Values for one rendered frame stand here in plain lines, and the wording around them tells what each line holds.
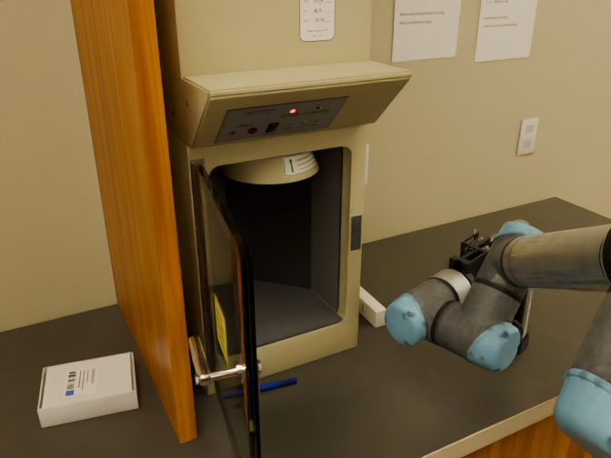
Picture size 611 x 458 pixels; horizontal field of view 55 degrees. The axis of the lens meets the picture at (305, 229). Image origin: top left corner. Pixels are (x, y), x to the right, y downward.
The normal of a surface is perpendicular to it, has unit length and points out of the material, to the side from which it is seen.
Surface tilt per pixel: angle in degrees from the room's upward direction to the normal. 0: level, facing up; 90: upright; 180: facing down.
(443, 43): 90
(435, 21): 90
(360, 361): 0
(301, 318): 0
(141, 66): 90
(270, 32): 90
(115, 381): 0
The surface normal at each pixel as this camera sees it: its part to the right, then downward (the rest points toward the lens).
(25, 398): 0.00, -0.91
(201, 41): 0.47, 0.37
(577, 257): -1.00, -0.04
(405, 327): -0.73, 0.34
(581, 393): -0.85, -0.44
